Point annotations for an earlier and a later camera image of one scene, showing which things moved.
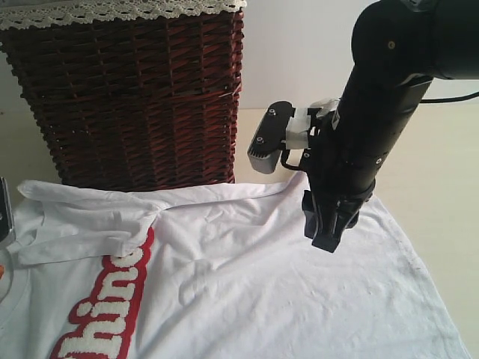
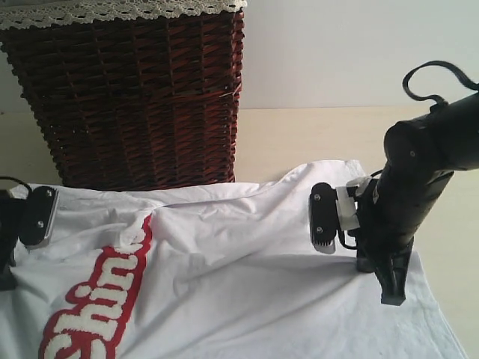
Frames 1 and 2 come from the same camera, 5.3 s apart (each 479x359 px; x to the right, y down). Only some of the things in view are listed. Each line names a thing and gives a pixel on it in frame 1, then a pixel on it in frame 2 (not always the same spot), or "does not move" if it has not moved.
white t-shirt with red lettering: [218, 271] does not move
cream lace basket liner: [109, 11] does not move
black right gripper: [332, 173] to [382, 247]
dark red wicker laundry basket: [137, 102] does not move
